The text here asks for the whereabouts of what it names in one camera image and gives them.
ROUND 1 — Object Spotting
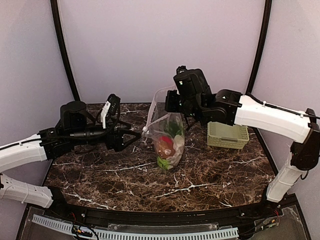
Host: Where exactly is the red pepper toy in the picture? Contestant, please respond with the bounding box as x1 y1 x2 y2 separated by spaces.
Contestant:
160 136 174 145

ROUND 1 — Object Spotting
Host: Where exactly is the black front table rail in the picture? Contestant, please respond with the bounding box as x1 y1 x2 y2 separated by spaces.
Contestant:
44 189 282 227

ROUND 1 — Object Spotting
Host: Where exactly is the clear zip top bag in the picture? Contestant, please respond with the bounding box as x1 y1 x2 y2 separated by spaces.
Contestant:
142 85 182 159

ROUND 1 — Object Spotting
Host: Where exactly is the dark green pepper toy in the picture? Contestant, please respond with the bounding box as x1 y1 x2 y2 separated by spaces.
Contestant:
164 121 175 138

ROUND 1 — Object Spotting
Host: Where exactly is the white garlic toy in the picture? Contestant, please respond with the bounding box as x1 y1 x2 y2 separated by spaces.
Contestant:
166 135 185 170

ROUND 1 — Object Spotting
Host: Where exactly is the right black corner post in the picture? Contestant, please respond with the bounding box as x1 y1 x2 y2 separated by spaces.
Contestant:
245 0 272 94

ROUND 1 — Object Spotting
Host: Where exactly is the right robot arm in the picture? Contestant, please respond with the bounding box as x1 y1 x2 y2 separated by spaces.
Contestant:
165 65 320 203

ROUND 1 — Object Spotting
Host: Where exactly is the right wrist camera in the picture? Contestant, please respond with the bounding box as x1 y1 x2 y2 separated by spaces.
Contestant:
176 65 187 75

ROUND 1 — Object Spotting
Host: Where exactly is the green plastic basket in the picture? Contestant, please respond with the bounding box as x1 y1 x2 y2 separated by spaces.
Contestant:
207 122 250 150

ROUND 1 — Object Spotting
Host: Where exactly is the brown potato toy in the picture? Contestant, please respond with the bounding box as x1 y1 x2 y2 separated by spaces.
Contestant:
154 140 176 159

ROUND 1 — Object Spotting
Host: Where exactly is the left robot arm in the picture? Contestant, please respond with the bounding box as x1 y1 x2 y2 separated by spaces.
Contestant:
0 96 141 210

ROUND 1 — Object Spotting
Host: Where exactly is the green apple toy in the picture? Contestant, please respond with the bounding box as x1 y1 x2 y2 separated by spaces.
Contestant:
157 156 174 171

